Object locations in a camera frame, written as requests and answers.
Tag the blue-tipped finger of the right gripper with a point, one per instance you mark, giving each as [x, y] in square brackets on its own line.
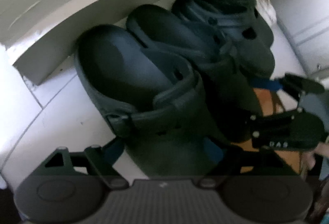
[291, 83]

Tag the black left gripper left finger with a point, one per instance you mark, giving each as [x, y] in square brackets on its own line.
[97, 160]

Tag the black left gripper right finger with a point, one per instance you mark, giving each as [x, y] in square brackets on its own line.
[264, 162]

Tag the dark navy clog shoe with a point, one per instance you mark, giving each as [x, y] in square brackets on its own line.
[137, 90]

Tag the person's right hand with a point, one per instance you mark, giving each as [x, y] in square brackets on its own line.
[309, 157]

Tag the orange round floor mat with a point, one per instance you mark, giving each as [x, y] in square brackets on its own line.
[271, 103]

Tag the grey door with hinge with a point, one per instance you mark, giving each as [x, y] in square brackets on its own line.
[307, 32]

